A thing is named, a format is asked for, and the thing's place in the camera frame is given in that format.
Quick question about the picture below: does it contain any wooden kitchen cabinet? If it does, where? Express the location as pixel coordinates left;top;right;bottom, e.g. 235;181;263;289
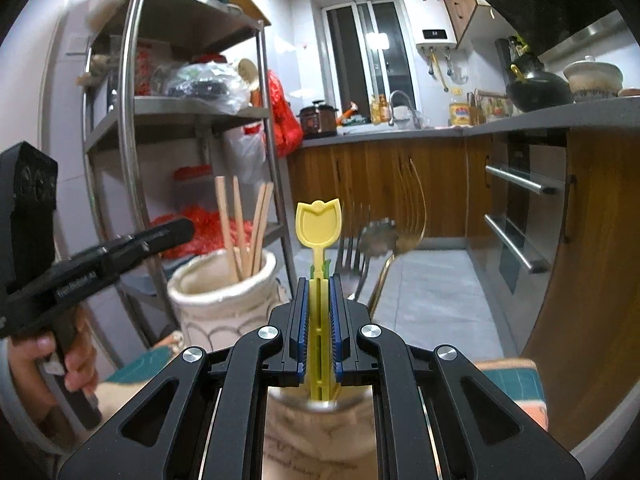
287;125;640;456

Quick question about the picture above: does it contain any silver fork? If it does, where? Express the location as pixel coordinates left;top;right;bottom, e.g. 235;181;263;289
336;202;372;302

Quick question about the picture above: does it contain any silver spoon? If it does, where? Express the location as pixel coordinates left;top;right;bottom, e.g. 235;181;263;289
352;217;401;304

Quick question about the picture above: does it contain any red lidded plastic container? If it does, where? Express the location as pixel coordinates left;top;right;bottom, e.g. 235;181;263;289
173;165;214;202

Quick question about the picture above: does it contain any black wok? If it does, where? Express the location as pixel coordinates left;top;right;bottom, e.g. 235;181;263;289
506;65;575;114

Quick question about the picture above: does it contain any condiment rack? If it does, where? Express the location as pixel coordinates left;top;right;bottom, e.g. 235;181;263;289
467;89;512;124

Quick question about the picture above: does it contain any white water heater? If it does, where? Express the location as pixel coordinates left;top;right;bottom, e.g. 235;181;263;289
402;0;459;52

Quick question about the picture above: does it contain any red mesh bag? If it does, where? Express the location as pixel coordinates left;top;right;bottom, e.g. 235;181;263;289
150;205;236;261

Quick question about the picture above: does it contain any cream ceramic jar gold trim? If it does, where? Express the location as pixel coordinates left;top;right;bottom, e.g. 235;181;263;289
262;385;381;480

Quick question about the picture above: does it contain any dark pressure cooker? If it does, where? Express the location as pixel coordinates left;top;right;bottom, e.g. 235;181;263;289
298;100;340;140

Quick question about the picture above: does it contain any yellow cooking oil bottle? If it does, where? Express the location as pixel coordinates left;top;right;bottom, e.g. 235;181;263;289
448;91;474;128

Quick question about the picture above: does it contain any kitchen window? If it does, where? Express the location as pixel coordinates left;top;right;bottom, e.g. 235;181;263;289
320;0;419;122

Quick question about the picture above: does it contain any metal shelf rack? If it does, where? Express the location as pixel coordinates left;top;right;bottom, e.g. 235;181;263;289
80;0;301;356

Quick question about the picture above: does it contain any cream ceramic jar floral print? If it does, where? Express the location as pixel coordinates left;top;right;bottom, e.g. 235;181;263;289
167;249;279;357

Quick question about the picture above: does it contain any red plastic bag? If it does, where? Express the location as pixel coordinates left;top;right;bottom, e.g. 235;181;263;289
267;69;305;157

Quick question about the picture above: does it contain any black range hood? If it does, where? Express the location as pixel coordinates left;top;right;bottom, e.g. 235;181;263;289
467;0;640;57

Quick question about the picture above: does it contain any clear plastic bag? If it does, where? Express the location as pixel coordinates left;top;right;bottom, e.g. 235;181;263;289
162;62;251;114

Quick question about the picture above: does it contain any grey kitchen countertop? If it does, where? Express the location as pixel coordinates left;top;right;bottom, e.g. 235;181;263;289
300;95;640;149

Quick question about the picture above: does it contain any chrome kitchen faucet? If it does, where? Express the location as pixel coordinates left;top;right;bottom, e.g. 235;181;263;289
389;90;424;130

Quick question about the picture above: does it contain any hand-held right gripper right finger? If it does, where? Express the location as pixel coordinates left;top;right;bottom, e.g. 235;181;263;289
327;274;586;480

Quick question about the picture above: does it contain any built-in steel oven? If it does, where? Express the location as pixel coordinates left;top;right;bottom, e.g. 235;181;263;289
482;132;574;297

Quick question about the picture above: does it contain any white plastic bag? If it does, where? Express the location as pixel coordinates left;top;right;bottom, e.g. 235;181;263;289
225;122;269;191

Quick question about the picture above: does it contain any person's left forearm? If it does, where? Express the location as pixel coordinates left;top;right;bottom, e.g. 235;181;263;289
0;345;57;480

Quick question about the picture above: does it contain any gold fork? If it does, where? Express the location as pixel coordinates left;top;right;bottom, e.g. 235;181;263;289
367;157;429;312

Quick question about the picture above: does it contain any printed quilted tablecloth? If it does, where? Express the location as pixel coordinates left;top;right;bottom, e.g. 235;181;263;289
95;332;549;480

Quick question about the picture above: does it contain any yellow tulip fruit fork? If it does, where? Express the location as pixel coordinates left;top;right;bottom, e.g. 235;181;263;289
295;199;343;402

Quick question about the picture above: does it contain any person's left hand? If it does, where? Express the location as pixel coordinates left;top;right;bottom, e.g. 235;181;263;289
9;309;101;442

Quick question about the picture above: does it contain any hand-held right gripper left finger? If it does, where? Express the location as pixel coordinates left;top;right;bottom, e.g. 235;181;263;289
59;276;309;480

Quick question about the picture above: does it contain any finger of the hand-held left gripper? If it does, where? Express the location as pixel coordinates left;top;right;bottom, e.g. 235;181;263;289
107;217;196;281

